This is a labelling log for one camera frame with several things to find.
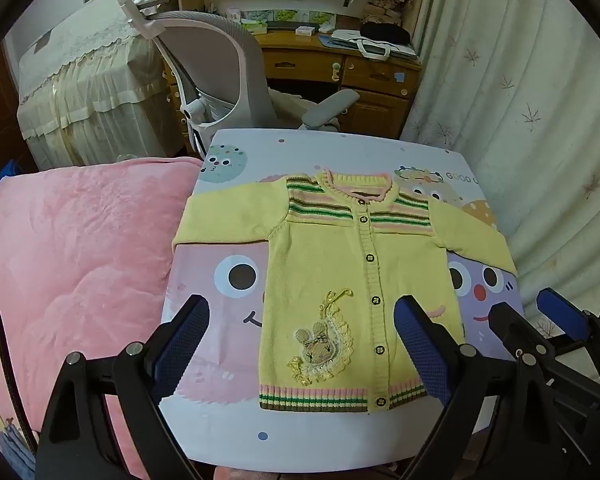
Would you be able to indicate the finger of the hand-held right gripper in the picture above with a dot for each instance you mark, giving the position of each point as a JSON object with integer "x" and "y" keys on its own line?
{"x": 510, "y": 325}
{"x": 562, "y": 315}

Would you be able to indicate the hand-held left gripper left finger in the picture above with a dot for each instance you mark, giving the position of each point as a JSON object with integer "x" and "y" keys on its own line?
{"x": 180, "y": 345}

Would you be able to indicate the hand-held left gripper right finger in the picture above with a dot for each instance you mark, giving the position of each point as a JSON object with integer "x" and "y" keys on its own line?
{"x": 422, "y": 355}

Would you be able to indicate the yellow knitted cardigan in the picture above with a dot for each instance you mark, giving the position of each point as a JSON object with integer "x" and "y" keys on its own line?
{"x": 325, "y": 260}

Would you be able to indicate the cartoon printed table cover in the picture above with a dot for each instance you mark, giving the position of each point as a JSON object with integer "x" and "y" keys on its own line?
{"x": 230, "y": 340}

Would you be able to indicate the pink fleece blanket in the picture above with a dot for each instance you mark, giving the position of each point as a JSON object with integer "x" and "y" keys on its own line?
{"x": 80, "y": 260}

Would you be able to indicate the blue plastic object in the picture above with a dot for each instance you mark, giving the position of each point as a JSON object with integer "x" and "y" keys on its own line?
{"x": 7, "y": 175}

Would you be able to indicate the wooden desk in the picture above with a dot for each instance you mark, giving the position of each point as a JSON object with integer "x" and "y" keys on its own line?
{"x": 375, "y": 107}

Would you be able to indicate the white leaf print curtain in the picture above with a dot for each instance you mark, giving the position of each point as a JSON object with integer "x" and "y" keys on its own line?
{"x": 505, "y": 60}

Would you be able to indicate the cream lace furniture cover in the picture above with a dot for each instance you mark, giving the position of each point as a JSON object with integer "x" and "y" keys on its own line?
{"x": 95, "y": 85}

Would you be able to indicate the white office chair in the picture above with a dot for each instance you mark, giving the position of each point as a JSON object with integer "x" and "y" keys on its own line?
{"x": 215, "y": 60}

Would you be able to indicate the brown wooden door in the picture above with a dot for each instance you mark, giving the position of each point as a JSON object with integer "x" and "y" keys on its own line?
{"x": 0, "y": 110}

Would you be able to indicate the white tote bag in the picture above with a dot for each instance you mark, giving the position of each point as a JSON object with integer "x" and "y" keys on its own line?
{"x": 375, "y": 46}

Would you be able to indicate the black pouch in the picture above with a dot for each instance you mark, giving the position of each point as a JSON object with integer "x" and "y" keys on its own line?
{"x": 385, "y": 32}

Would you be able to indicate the green tissue box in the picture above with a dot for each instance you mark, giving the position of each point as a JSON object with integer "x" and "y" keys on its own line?
{"x": 254, "y": 29}

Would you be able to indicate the blue desk pad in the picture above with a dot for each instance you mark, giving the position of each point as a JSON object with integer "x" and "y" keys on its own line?
{"x": 330, "y": 42}

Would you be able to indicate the small white box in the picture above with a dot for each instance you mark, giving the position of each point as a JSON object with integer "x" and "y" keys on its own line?
{"x": 305, "y": 31}

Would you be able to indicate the beige wooden craft model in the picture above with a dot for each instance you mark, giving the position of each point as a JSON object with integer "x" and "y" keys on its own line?
{"x": 385, "y": 5}

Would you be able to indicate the row of picture cards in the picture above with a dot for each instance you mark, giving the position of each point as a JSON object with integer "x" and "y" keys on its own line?
{"x": 285, "y": 16}

